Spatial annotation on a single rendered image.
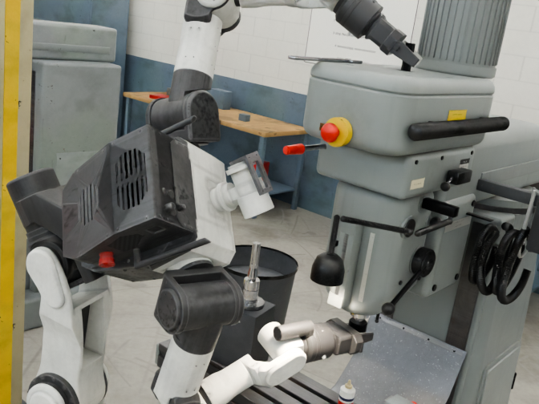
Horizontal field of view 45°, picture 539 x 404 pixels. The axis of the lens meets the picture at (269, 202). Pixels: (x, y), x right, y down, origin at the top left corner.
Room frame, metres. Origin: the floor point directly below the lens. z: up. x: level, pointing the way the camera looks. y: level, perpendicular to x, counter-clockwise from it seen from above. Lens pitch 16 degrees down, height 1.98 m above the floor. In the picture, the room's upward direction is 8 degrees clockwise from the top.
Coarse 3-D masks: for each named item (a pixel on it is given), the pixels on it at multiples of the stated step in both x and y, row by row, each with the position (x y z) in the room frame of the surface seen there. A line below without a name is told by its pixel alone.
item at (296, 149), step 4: (296, 144) 1.39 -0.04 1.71; (300, 144) 1.40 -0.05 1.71; (316, 144) 1.45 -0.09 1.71; (320, 144) 1.46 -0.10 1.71; (324, 144) 1.47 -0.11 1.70; (284, 148) 1.37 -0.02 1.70; (288, 148) 1.37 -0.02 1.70; (292, 148) 1.37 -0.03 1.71; (296, 148) 1.38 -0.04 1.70; (300, 148) 1.39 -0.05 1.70; (304, 148) 1.40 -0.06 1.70; (308, 148) 1.42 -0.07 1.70; (312, 148) 1.43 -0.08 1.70; (316, 148) 1.44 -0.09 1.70; (320, 148) 1.46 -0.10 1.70; (324, 148) 1.47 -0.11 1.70; (284, 152) 1.37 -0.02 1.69; (288, 152) 1.36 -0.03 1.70; (292, 152) 1.37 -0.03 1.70; (296, 152) 1.38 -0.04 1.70; (300, 152) 1.39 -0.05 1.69
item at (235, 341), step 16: (256, 304) 1.74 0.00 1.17; (272, 304) 1.78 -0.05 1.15; (240, 320) 1.70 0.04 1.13; (256, 320) 1.68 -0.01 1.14; (272, 320) 1.77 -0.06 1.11; (224, 336) 1.72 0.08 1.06; (240, 336) 1.69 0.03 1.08; (256, 336) 1.69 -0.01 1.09; (224, 352) 1.72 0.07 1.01; (240, 352) 1.69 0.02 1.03; (256, 352) 1.70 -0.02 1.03
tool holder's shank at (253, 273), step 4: (256, 244) 1.74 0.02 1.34; (260, 244) 1.75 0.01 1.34; (252, 248) 1.75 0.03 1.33; (256, 248) 1.74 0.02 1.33; (260, 248) 1.75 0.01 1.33; (252, 252) 1.75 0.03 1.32; (256, 252) 1.74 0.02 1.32; (252, 256) 1.75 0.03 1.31; (256, 256) 1.75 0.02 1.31; (252, 260) 1.75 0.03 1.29; (256, 260) 1.75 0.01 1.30; (252, 264) 1.75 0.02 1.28; (256, 264) 1.75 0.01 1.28; (252, 268) 1.75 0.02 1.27; (256, 268) 1.75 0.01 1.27; (248, 272) 1.75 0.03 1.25; (252, 272) 1.74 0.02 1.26; (256, 272) 1.75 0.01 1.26; (248, 276) 1.75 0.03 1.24; (252, 276) 1.74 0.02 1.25; (256, 276) 1.75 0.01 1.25; (252, 280) 1.75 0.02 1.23
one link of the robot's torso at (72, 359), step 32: (32, 256) 1.36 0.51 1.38; (64, 288) 1.34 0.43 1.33; (96, 288) 1.48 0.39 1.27; (64, 320) 1.34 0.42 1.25; (96, 320) 1.45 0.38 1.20; (64, 352) 1.37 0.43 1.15; (96, 352) 1.44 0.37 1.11; (32, 384) 1.38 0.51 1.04; (64, 384) 1.35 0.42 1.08; (96, 384) 1.41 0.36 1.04
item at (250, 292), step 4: (244, 284) 1.75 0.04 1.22; (244, 288) 1.74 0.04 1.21; (248, 288) 1.73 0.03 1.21; (252, 288) 1.73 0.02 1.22; (256, 288) 1.74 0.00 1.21; (244, 292) 1.74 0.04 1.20; (248, 292) 1.73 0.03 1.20; (252, 292) 1.73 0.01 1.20; (256, 292) 1.74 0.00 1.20; (244, 296) 1.74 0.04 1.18; (248, 296) 1.73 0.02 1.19; (252, 296) 1.73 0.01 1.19; (256, 296) 1.74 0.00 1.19; (248, 300) 1.73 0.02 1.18; (252, 300) 1.74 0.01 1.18; (256, 300) 1.75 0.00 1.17
